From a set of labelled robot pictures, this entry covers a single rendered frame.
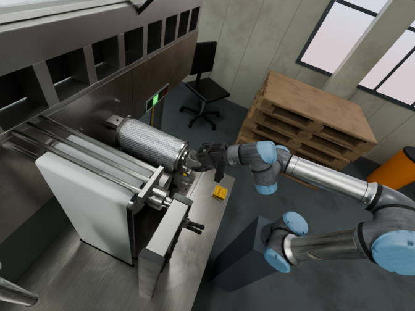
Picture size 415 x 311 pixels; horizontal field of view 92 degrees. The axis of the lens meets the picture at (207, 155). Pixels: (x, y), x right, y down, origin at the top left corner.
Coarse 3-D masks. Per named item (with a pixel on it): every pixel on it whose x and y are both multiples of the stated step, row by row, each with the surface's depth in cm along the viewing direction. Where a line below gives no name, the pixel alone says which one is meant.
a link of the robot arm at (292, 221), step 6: (282, 216) 95; (288, 216) 91; (294, 216) 92; (300, 216) 93; (276, 222) 98; (282, 222) 92; (288, 222) 89; (294, 222) 89; (300, 222) 91; (276, 228) 91; (282, 228) 89; (288, 228) 88; (294, 228) 87; (300, 228) 88; (306, 228) 89; (294, 234) 87; (300, 234) 87
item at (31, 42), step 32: (160, 0) 80; (192, 0) 106; (0, 32) 38; (32, 32) 43; (64, 32) 50; (96, 32) 58; (128, 32) 81; (160, 32) 92; (192, 32) 124; (0, 64) 40; (32, 64) 46; (64, 64) 61; (96, 64) 73; (128, 64) 79; (0, 96) 49; (32, 96) 54; (64, 96) 59; (0, 128) 45
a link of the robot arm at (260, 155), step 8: (240, 144) 69; (248, 144) 66; (256, 144) 64; (264, 144) 63; (272, 144) 63; (240, 152) 66; (248, 152) 65; (256, 152) 63; (264, 152) 62; (272, 152) 62; (240, 160) 67; (248, 160) 65; (256, 160) 64; (264, 160) 63; (272, 160) 63; (256, 168) 66; (264, 168) 65
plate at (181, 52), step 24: (168, 48) 103; (192, 48) 135; (144, 72) 91; (168, 72) 116; (96, 96) 69; (120, 96) 82; (144, 96) 101; (72, 120) 64; (96, 120) 75; (0, 144) 46; (24, 144) 52; (0, 168) 49; (24, 168) 55; (0, 192) 51; (24, 192) 58; (48, 192) 67; (0, 216) 54; (24, 216) 62; (0, 240) 57
